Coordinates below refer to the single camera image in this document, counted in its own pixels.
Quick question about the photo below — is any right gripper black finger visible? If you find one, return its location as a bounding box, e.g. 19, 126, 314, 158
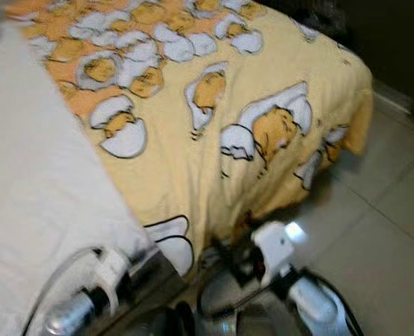
210, 231, 247, 281

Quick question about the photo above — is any yellow cartoon egg blanket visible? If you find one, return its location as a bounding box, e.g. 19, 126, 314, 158
6, 0, 374, 278

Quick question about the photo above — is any grey robot leg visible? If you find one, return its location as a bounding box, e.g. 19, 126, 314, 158
137, 301, 197, 336

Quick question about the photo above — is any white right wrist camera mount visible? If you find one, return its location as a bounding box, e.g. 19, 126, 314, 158
252, 220, 297, 284

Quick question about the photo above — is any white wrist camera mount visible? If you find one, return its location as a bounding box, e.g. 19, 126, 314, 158
85, 246, 131, 312
252, 220, 297, 284

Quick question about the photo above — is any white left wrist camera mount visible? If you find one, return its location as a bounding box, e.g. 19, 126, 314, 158
85, 246, 131, 312

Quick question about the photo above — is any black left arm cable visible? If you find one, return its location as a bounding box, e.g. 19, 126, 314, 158
23, 245, 96, 336

